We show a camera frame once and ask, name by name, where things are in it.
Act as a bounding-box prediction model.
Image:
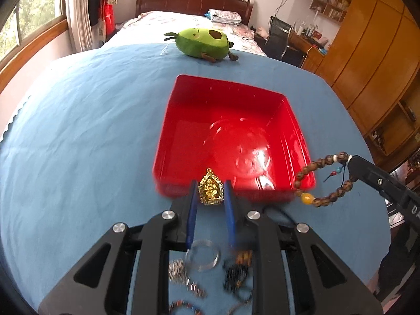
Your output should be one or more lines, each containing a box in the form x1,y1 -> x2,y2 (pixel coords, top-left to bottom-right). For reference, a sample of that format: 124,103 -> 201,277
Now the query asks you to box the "gold pendant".
198,168 -> 224,206

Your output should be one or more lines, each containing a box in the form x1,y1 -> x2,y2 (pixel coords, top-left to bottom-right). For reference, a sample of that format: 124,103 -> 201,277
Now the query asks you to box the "wooden wardrobe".
315,0 -> 419,171

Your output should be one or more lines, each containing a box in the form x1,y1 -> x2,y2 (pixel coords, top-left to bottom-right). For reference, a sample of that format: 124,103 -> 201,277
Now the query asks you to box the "wooden desk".
289,31 -> 325,73

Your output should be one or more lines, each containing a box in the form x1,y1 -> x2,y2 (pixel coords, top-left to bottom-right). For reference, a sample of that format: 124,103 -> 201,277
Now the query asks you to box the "blue bed cloth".
1,44 -> 370,311

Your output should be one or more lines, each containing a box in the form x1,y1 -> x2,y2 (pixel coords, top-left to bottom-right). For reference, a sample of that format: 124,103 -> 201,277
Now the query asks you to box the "clear bangle ring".
184,239 -> 222,272

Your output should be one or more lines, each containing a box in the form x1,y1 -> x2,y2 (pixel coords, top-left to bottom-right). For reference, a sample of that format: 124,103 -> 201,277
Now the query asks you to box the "green avocado plush toy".
164,29 -> 238,63

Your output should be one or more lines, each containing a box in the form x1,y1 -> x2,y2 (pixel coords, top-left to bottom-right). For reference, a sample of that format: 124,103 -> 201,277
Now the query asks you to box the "red plastic tray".
152,75 -> 311,203

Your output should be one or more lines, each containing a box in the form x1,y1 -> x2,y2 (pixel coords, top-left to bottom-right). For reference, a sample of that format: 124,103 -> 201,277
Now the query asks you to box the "red hanging bag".
101,0 -> 115,36

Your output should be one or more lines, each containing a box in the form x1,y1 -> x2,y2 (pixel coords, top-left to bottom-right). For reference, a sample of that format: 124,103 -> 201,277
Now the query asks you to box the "black beaded tassel jewelry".
223,251 -> 253,304

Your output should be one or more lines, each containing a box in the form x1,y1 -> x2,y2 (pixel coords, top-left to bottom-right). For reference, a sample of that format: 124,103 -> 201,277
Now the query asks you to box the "silver chain bracelet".
167,257 -> 208,300

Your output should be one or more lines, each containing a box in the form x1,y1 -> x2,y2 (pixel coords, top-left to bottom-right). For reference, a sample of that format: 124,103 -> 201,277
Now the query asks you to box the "multicolour bead bracelet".
169,299 -> 204,315

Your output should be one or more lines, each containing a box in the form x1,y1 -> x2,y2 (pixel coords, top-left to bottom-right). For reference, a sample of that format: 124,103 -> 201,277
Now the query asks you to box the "dark wooden headboard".
135,0 -> 253,25

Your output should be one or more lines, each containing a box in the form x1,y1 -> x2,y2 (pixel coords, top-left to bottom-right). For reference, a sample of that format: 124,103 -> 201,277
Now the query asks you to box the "wall shelf with items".
310,0 -> 352,24

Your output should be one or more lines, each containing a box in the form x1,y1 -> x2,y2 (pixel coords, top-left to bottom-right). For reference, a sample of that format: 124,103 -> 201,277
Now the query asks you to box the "white window curtain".
65,0 -> 93,53

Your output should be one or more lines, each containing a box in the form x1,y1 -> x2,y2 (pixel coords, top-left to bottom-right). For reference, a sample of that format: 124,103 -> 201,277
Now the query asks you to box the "black office chair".
264,16 -> 305,67

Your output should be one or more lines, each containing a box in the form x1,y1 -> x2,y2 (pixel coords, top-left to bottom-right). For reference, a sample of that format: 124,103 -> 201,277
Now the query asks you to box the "folded patterned blanket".
204,9 -> 242,26

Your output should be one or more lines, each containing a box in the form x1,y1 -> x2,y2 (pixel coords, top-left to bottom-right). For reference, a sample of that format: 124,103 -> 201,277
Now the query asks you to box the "brown wooden bead bracelet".
293,151 -> 358,208

